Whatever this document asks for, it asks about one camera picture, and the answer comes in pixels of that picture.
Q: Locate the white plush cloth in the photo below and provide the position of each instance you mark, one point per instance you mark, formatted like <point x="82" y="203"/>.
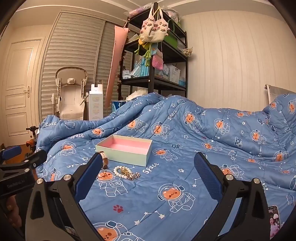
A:
<point x="137" y="95"/>

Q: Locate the black metal shelf rack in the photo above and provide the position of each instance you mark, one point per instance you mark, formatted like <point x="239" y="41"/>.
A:
<point x="151" y="76"/>

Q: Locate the blue astronaut bear pillow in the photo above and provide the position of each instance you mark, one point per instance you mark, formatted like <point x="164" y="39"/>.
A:
<point x="282" y="111"/>

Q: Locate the smartphone with photo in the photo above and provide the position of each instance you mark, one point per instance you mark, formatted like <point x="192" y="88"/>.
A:
<point x="274" y="222"/>

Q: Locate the cream panel door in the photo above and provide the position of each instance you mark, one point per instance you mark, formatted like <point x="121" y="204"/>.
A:
<point x="19" y="92"/>

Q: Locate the pink knitted pouch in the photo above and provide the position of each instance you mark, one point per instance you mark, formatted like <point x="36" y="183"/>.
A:
<point x="157" y="61"/>

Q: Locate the cream crochet bag pink flowers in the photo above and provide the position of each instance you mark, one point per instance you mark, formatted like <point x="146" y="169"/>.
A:
<point x="161" y="25"/>
<point x="148" y="25"/>

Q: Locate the white baby chair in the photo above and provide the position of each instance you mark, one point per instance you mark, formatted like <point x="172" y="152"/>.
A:
<point x="70" y="97"/>

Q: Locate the green frog plush toy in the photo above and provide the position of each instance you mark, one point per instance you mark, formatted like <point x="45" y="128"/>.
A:
<point x="148" y="51"/>

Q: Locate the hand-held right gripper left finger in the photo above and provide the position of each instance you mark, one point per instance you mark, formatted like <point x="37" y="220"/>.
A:
<point x="89" y="178"/>

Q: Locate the blue astronaut bear blanket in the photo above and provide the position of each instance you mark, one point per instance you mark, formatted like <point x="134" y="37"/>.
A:
<point x="185" y="143"/>

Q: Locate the tall white carton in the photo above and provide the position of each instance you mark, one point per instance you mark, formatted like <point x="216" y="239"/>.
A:
<point x="96" y="104"/>

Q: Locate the louvered closet doors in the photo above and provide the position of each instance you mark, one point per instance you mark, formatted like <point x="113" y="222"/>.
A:
<point x="76" y="46"/>

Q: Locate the long pink plastic board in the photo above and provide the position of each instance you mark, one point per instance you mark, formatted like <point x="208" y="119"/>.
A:
<point x="115" y="62"/>

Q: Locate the pale green box pink inside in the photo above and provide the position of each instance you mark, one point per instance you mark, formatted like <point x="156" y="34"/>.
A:
<point x="124" y="149"/>

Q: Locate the blue packets on shelf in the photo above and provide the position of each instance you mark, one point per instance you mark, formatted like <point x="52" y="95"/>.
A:
<point x="141" y="68"/>

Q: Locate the person's left hand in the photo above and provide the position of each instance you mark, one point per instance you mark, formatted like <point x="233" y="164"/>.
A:
<point x="13" y="209"/>

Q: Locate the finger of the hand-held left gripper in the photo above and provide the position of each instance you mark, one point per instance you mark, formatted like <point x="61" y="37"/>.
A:
<point x="34" y="157"/>
<point x="11" y="151"/>

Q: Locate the kids scooter orange wheels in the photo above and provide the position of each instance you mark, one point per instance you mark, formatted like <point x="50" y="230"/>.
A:
<point x="32" y="141"/>

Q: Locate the white plastic basket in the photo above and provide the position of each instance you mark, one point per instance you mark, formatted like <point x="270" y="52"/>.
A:
<point x="173" y="74"/>

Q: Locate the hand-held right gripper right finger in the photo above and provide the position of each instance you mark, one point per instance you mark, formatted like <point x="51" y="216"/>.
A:
<point x="207" y="178"/>

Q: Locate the green storage box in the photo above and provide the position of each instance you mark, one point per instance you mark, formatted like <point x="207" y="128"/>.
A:
<point x="174" y="39"/>

